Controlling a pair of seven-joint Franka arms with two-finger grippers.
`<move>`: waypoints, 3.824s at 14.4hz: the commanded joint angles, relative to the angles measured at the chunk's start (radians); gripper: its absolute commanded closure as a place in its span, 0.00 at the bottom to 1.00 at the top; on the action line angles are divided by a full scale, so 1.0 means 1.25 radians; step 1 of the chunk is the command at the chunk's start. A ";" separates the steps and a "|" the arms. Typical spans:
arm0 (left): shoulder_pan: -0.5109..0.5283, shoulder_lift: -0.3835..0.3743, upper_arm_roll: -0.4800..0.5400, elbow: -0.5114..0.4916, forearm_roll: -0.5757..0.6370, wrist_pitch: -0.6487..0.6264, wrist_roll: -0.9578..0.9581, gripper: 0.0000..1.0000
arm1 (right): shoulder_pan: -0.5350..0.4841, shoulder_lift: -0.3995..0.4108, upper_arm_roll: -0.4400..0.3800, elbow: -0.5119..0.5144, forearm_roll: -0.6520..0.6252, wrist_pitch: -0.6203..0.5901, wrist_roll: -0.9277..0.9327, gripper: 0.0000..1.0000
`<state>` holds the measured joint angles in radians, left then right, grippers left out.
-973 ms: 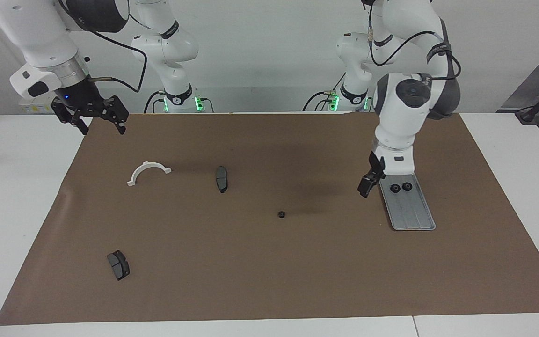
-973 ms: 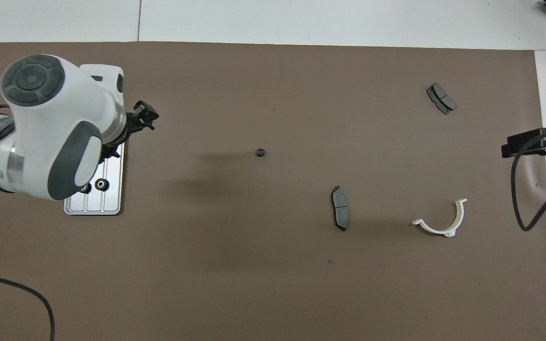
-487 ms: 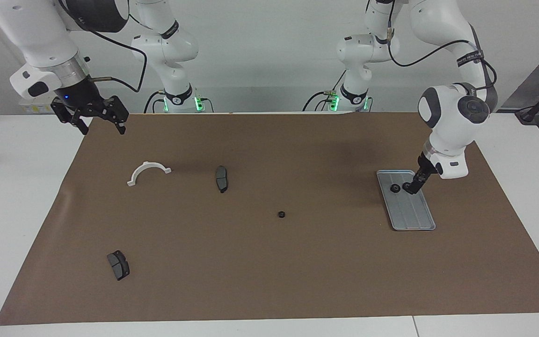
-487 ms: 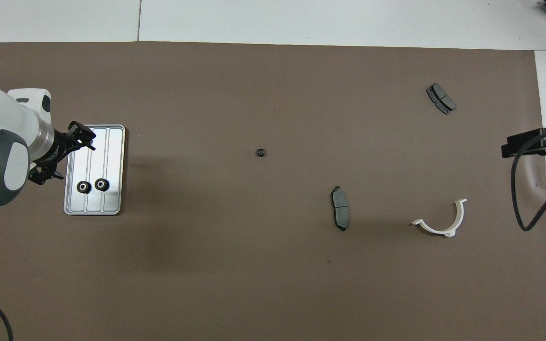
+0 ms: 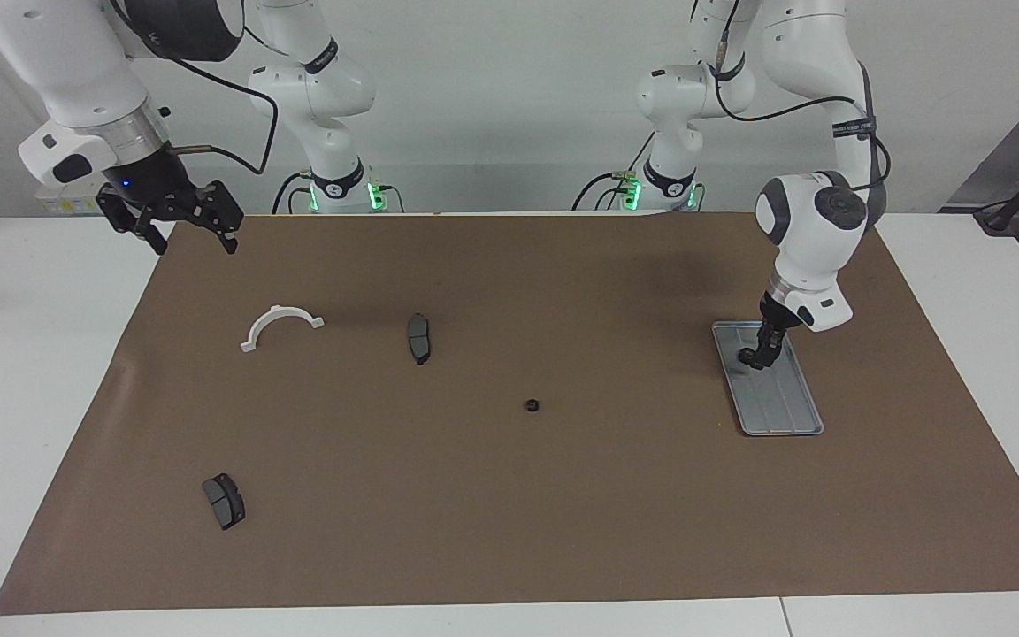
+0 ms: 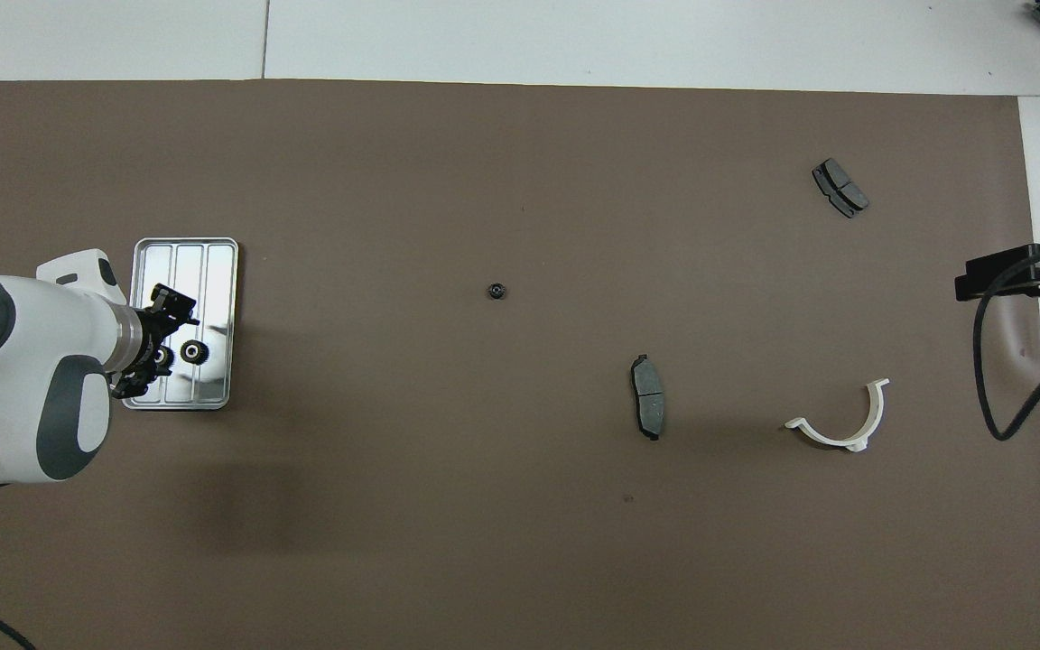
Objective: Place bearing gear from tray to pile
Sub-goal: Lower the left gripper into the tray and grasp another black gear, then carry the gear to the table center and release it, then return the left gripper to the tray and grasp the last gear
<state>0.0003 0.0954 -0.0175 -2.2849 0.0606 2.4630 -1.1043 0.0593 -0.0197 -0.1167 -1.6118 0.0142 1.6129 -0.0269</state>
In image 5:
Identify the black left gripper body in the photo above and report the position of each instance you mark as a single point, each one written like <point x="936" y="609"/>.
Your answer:
<point x="773" y="318"/>

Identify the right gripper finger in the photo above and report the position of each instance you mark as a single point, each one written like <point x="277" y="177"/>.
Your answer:
<point x="125" y="212"/>
<point x="225" y="211"/>

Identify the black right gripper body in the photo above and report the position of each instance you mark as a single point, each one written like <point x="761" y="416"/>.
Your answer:
<point x="151" y="181"/>

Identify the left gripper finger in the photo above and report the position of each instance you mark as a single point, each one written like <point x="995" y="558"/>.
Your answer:
<point x="763" y="343"/>
<point x="776" y="349"/>

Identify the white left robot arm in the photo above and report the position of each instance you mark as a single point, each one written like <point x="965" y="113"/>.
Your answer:
<point x="806" y="239"/>

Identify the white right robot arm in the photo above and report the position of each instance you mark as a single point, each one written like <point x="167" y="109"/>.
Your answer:
<point x="76" y="53"/>

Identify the silver metal tray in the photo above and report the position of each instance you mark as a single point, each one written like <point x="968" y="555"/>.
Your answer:
<point x="779" y="402"/>

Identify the white box yellow labels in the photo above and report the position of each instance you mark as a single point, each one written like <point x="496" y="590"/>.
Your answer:
<point x="63" y="205"/>

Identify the grey brake pad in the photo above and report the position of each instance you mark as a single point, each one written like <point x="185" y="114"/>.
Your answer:
<point x="419" y="338"/>
<point x="225" y="502"/>

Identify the brown table mat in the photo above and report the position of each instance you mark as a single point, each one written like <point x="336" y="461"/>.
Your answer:
<point x="518" y="513"/>

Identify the dark grey panel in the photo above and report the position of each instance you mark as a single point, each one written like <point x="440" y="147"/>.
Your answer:
<point x="1018" y="141"/>

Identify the white curved plastic bracket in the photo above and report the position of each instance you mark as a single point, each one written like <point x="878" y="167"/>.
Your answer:
<point x="272" y="314"/>

